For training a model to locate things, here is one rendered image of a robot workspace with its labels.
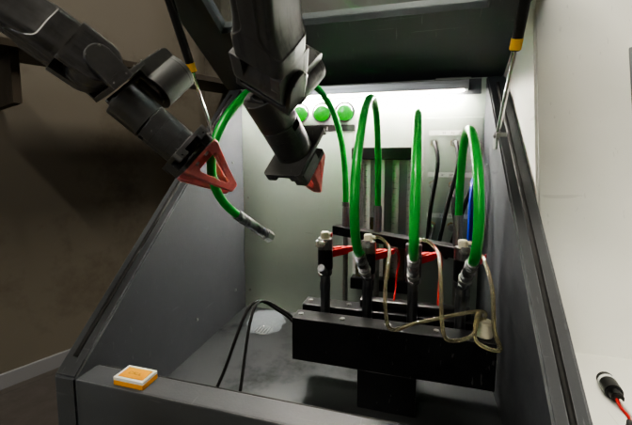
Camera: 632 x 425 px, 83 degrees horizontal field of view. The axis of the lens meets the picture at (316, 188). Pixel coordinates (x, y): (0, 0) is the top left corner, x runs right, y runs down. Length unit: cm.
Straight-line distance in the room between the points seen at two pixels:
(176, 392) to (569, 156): 69
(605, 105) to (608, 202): 16
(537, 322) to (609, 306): 18
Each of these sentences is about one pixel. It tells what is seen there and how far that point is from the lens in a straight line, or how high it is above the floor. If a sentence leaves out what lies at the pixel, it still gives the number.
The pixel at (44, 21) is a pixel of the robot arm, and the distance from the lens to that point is 56.
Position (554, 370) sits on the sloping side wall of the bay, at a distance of 55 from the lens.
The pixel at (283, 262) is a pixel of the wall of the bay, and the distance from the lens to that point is 103.
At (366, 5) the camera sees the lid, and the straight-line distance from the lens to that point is 83.
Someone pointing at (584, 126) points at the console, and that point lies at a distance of 73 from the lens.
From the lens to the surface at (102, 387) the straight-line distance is 66.
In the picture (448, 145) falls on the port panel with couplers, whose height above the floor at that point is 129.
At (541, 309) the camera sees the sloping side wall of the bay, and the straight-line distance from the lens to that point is 57.
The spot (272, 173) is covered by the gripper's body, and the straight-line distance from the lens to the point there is 53.
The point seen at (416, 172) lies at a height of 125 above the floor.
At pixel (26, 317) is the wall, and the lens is 269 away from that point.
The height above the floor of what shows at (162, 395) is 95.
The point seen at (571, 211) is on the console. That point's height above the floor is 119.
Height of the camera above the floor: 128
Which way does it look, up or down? 6 degrees down
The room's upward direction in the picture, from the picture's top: straight up
